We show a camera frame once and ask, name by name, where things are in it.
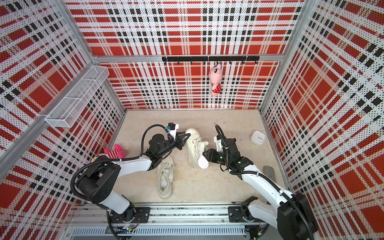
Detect white wire mesh basket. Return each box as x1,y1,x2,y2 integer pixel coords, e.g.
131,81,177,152
45,66,109,128

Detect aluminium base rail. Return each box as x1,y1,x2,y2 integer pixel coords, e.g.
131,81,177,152
59,202,316,240

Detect white sneaker one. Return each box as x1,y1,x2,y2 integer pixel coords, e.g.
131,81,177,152
186,128,209,169
158,156,175,199

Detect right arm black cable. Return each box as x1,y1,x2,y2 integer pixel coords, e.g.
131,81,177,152
214,124,316,240

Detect pink hanging plush toy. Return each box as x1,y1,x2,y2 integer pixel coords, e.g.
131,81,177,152
209,64,223,96

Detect pink striped plush doll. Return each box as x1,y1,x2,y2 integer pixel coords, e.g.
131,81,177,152
93,145,125,161

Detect grey flat object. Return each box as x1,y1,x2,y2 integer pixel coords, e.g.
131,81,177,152
262,166,276,182

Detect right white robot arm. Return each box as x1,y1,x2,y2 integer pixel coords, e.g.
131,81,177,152
203,136,318,240

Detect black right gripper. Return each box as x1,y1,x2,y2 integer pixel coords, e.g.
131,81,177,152
202,148,231,166

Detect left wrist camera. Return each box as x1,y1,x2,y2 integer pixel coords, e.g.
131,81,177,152
167,123,179,140

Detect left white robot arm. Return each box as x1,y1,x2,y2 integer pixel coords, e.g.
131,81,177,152
70,132,191,215

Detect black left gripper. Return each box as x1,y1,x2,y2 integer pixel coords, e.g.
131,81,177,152
158,131,190,157

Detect black hook rail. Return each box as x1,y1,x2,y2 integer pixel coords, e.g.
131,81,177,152
162,56,260,64

